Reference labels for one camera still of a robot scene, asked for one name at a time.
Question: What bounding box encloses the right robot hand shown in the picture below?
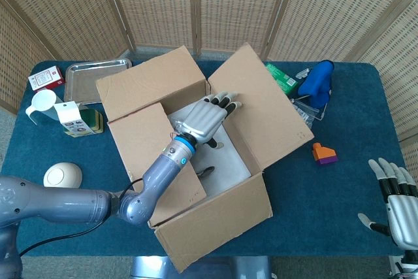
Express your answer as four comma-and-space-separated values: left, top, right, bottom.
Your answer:
357, 157, 418, 254

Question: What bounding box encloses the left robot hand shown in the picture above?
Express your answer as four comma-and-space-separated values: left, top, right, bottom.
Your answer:
176, 91, 243, 149

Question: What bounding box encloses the large brown cardboard box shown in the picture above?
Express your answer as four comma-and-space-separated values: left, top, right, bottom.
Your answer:
95, 42, 315, 273

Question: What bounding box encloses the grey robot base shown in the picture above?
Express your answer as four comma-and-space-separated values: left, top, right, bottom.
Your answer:
130, 255, 272, 279

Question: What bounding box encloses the green box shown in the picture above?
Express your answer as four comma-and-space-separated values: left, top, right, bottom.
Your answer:
264, 62, 298, 95

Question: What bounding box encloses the small red white box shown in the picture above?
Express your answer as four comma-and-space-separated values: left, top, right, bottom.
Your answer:
27, 65, 65, 92

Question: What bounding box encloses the white foam sheet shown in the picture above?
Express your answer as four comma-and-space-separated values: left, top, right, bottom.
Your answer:
168, 108, 252, 197

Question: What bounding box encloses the blue table cover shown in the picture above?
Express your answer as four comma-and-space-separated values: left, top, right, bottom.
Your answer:
0, 59, 412, 257

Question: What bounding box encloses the orange purple toy block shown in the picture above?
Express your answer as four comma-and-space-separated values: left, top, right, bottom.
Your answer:
312, 142, 339, 166

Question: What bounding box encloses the clear zip bag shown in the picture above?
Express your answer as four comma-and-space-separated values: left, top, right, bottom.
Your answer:
292, 99, 323, 129

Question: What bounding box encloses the blue cloth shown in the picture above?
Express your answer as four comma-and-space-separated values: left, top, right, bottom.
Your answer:
297, 59, 335, 108

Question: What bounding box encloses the wicker folding screen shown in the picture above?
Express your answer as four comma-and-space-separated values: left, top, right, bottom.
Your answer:
0, 0, 418, 191

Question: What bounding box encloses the sponge pack carton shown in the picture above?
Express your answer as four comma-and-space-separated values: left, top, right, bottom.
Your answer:
53, 101, 105, 139

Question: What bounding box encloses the metal tray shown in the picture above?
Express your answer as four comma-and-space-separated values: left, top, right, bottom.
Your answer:
63, 59, 133, 105

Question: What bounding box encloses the cream round bowl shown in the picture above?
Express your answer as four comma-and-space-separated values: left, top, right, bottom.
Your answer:
43, 161, 83, 190

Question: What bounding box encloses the white plastic scoop cup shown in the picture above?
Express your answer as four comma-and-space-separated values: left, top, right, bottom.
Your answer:
25, 88, 66, 126

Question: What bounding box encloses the metal wire stand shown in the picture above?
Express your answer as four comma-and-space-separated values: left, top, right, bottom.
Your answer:
292, 86, 334, 120

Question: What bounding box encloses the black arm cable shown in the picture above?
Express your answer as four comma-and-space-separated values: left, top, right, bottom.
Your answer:
19, 177, 144, 257

